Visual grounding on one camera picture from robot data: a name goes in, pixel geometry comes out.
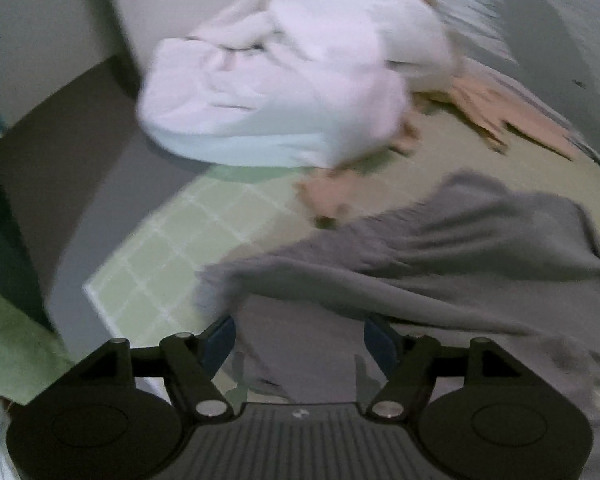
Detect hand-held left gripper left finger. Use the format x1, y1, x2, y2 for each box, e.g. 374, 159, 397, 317
75, 314, 237, 419

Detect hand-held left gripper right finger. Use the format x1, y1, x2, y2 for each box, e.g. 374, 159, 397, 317
363, 313, 527, 419

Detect grey pants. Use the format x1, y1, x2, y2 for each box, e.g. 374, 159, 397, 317
195, 170, 600, 411

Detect green checkered bed sheet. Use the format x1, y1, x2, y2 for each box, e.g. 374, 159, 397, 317
82, 102, 600, 406

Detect green cloth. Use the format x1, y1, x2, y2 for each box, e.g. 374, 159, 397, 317
0, 279, 81, 406

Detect dark furniture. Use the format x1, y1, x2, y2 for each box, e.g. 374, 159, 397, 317
0, 127, 57, 332

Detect beige garment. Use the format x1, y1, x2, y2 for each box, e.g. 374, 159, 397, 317
294, 72, 587, 230

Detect white garment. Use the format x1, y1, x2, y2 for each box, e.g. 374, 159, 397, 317
137, 0, 462, 169

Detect light blue carrot print quilt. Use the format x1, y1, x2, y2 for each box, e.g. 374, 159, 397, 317
395, 0, 600, 181

